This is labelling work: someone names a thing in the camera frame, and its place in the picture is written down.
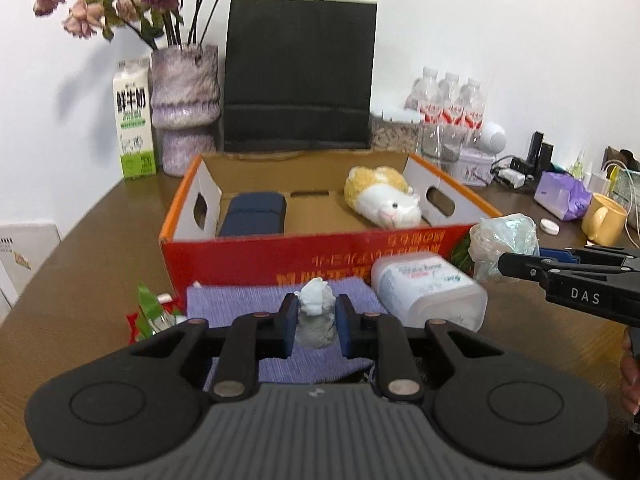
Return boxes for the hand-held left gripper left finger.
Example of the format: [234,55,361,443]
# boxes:
[131,294,301,403]

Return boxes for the dried pink roses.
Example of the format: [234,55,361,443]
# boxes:
[32,0,256,53]

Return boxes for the yellow mug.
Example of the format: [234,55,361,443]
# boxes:
[581,192,628,247]

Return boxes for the white tin box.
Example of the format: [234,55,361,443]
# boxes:
[452,147,496,187]

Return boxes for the clear plastic bag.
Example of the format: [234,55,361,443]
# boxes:
[469,213,541,283]

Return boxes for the purple mottled vase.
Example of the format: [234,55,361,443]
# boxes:
[149,44,222,177]

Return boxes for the person's right hand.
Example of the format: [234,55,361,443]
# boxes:
[620,329,640,433]

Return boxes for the yellow white plush hamster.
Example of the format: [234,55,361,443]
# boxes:
[344,166,423,229]

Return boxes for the wooden desktop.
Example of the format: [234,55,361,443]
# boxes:
[0,160,640,480]

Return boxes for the red orange cardboard box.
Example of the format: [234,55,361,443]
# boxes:
[159,150,503,301]

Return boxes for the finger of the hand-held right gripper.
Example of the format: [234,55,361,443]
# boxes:
[497,252,623,284]
[539,246,640,267]

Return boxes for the white tissue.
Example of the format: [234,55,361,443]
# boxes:
[294,277,337,348]

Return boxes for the clear water bottle red label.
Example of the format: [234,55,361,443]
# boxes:
[406,66,443,126]
[439,71,465,126]
[460,77,487,131]

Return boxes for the white green milk carton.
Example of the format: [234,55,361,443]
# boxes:
[112,57,158,181]

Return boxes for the clear glass cup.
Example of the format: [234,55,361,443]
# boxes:
[420,122,468,163]

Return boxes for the black paper bag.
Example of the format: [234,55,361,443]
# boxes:
[222,0,378,153]

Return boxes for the purple tissue pack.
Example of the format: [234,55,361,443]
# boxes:
[534,171,593,222]

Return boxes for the white round speaker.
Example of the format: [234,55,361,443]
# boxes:
[475,121,507,157]

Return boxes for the navy blue case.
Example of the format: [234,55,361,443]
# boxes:
[217,191,287,237]

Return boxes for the white plastic jar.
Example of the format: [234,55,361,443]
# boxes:
[371,254,488,333]

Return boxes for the red green wrapper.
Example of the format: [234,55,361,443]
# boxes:
[125,282,188,346]

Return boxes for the purple knitted cloth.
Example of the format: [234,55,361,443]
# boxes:
[186,276,388,383]

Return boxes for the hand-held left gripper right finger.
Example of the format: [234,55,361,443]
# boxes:
[335,294,506,403]

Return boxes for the clear seed container white lid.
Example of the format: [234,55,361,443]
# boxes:
[370,109,423,153]

